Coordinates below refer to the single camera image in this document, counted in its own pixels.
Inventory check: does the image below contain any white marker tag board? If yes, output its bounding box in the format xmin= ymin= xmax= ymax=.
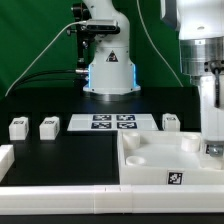
xmin=68 ymin=114 xmax=158 ymax=131

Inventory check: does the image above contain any grey cable left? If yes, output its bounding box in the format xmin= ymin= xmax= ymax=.
xmin=4 ymin=21 xmax=88 ymax=98

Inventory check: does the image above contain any white square tabletop tray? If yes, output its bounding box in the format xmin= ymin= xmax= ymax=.
xmin=117 ymin=130 xmax=224 ymax=185

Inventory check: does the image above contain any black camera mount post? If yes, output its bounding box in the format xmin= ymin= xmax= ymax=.
xmin=67 ymin=3 xmax=91 ymax=78

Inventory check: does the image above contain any black cable left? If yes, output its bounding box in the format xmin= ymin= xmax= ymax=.
xmin=13 ymin=69 xmax=90 ymax=90

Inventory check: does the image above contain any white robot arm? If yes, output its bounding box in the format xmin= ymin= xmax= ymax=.
xmin=82 ymin=0 xmax=224 ymax=158

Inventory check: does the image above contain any white left fence block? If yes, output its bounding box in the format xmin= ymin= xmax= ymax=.
xmin=0 ymin=145 xmax=15 ymax=182

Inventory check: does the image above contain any white front fence rail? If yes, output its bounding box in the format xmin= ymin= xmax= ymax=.
xmin=0 ymin=185 xmax=224 ymax=215

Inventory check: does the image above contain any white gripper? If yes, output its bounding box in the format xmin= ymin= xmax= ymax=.
xmin=199 ymin=75 xmax=224 ymax=157

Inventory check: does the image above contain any grey cable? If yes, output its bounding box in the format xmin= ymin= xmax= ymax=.
xmin=135 ymin=0 xmax=185 ymax=88
xmin=4 ymin=21 xmax=88 ymax=98

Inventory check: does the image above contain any grey cable right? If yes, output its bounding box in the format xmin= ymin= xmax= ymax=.
xmin=135 ymin=0 xmax=185 ymax=88

